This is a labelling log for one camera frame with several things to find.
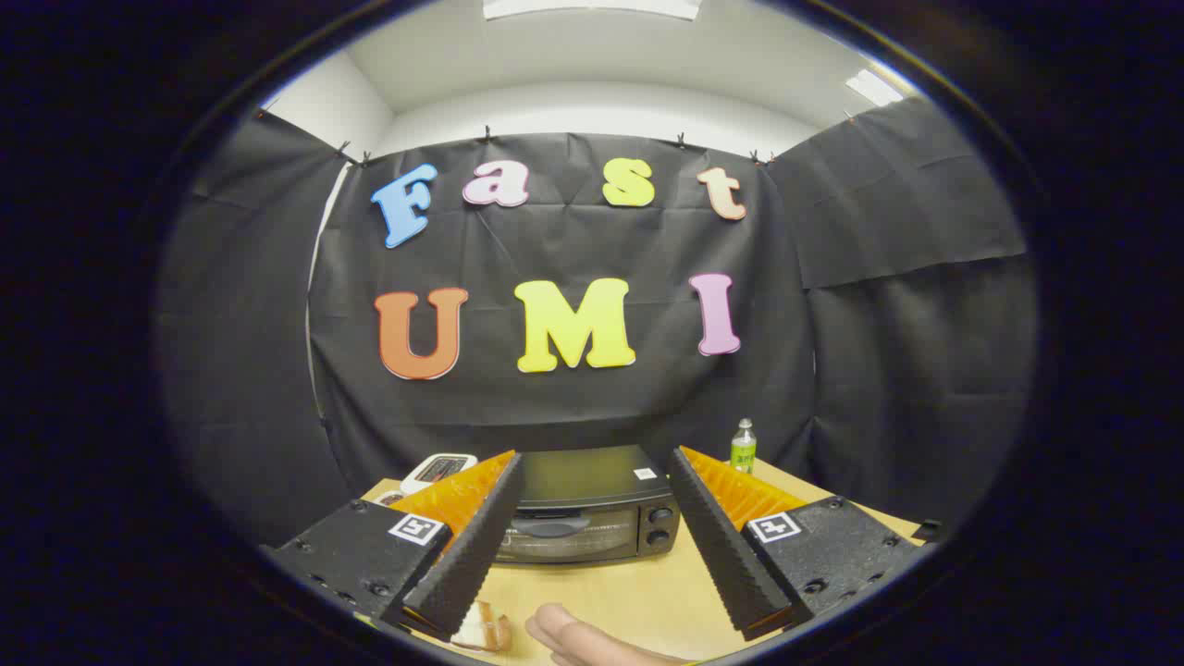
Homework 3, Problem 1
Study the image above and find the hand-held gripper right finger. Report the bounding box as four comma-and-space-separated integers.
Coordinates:
668, 446, 935, 642

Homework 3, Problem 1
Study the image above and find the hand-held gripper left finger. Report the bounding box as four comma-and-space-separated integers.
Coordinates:
264, 450, 526, 644

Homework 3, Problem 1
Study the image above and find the toasted sandwich with lettuce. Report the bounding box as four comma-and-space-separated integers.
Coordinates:
450, 601, 512, 653

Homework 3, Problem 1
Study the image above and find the black toaster oven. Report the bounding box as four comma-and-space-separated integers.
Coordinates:
495, 445, 683, 565

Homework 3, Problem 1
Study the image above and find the white pop-up toaster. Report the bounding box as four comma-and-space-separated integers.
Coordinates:
400, 453, 479, 494

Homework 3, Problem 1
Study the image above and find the black backdrop cloth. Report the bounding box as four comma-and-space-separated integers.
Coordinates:
157, 97, 1037, 547

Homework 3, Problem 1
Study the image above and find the ceiling light panel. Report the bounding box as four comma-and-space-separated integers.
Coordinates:
845, 69, 905, 107
483, 0, 702, 21

